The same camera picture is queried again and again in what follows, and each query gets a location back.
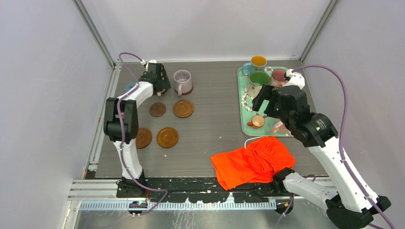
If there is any brown wooden coaster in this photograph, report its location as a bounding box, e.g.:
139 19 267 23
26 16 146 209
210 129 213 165
173 100 194 118
156 127 179 148
136 127 152 149
175 84 193 96
157 90 168 96

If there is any lilac ceramic mug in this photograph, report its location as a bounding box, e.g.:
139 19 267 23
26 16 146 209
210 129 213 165
173 70 193 92

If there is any small tan cup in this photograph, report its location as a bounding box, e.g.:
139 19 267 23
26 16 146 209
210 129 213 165
247 114 266 129

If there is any dark walnut round coaster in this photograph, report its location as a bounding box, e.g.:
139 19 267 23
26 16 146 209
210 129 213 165
149 102 166 117

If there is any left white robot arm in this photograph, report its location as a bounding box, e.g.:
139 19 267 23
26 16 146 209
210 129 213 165
103 60 171 197

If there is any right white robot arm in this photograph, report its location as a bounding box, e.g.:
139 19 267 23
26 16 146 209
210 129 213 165
253 84 391 229

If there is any blue round coaster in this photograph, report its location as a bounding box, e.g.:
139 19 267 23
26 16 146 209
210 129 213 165
124 82 137 93

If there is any green inside mug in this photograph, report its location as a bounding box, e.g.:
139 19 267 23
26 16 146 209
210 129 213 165
247 71 270 98

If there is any pink floral mug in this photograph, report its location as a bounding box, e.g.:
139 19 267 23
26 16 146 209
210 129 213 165
269 69 287 88

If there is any green floral tray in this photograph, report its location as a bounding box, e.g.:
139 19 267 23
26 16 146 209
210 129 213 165
237 67 292 137

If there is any blue mug yellow inside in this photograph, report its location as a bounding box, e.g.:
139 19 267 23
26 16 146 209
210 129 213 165
241 55 267 76

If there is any orange cloth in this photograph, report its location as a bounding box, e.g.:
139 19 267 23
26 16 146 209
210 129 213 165
211 136 296 190

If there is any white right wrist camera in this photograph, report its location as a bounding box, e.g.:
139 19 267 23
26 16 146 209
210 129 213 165
283 69 305 90

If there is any white cord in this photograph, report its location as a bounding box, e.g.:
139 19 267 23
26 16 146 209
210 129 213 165
244 136 264 149

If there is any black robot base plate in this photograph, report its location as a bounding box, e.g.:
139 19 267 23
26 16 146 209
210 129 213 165
116 177 292 203

